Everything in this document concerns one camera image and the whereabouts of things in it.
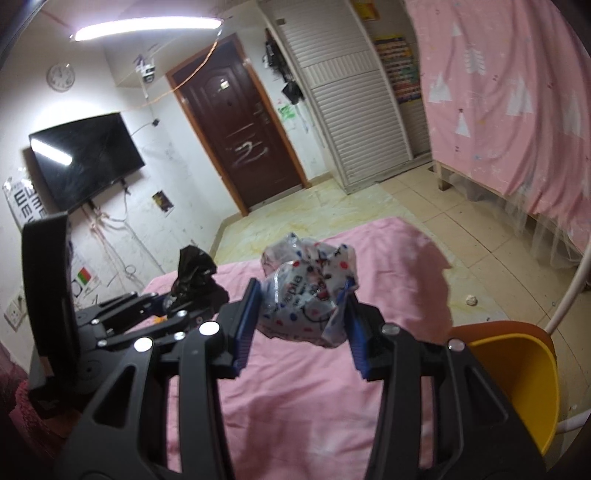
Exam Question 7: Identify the small dark wall picture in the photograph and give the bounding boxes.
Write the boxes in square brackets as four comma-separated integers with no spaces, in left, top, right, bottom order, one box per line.
[152,190,175,215]

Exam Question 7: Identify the white sheer bed netting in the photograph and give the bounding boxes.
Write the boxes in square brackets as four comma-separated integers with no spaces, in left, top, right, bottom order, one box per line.
[462,175,587,273]

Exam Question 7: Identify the pink printed bed curtain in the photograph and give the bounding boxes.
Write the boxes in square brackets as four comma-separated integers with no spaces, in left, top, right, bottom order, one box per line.
[406,0,591,250]

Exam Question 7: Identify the white wall clock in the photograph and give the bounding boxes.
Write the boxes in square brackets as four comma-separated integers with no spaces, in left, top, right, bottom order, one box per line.
[47,64,76,92]

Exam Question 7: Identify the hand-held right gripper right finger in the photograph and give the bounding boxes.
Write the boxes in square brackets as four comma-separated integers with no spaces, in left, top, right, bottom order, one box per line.
[339,277,548,480]

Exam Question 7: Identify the wooden bed frame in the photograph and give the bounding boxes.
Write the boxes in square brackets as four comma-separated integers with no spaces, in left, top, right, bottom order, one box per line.
[434,159,455,192]

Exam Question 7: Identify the white wall socket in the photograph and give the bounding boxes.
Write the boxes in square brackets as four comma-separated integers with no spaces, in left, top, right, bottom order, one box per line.
[4,288,26,330]

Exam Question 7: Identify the tube ceiling light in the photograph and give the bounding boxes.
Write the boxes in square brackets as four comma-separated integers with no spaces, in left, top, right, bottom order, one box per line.
[74,16,223,41]

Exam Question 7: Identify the white shutter wardrobe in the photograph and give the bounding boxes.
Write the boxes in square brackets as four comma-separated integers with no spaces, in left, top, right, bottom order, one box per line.
[259,0,432,195]

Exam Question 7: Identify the black plastic bag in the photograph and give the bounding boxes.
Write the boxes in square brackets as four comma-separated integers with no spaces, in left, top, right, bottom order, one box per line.
[170,246,230,319]

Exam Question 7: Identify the polka-dot plastic wrapper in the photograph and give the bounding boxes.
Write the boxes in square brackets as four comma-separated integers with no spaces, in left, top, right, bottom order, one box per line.
[256,232,360,348]

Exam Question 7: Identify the red green wall sticker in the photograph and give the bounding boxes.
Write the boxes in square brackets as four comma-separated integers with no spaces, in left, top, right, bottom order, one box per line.
[71,254,100,301]

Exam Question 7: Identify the colourful wall chart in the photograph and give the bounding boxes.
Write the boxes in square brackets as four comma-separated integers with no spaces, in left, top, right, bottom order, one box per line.
[373,33,422,104]

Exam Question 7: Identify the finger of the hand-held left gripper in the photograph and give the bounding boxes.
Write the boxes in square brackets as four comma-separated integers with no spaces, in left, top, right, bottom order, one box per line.
[97,307,218,352]
[74,291,174,333]

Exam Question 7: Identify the yellow red wardrobe poster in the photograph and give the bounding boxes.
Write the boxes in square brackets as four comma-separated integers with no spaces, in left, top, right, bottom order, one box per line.
[351,0,382,21]

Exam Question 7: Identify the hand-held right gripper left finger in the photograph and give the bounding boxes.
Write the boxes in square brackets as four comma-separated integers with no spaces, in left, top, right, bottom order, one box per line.
[55,278,262,480]

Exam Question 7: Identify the white security camera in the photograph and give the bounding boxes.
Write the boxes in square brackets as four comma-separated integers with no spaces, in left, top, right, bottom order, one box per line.
[135,55,158,84]

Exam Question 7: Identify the black hanging accessories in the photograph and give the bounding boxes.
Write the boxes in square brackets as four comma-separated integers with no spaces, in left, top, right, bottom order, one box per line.
[264,28,289,79]

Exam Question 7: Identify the eye chart poster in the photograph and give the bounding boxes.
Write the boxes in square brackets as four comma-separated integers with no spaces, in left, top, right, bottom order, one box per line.
[2,175,47,229]

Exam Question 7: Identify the white chair with orange seat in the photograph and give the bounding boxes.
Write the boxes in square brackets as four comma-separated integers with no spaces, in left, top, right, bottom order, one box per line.
[447,244,591,437]

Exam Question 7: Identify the pink blanket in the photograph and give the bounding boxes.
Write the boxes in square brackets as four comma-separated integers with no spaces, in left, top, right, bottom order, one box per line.
[139,217,455,480]

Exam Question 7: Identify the black wall television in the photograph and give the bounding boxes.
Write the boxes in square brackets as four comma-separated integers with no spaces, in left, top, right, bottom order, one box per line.
[28,112,147,214]

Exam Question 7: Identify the yellow plastic bin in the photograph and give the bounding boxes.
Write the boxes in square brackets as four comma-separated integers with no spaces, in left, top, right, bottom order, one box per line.
[466,335,559,472]

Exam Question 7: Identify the dark red door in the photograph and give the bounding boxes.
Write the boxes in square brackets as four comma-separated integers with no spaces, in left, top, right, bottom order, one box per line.
[166,34,309,217]

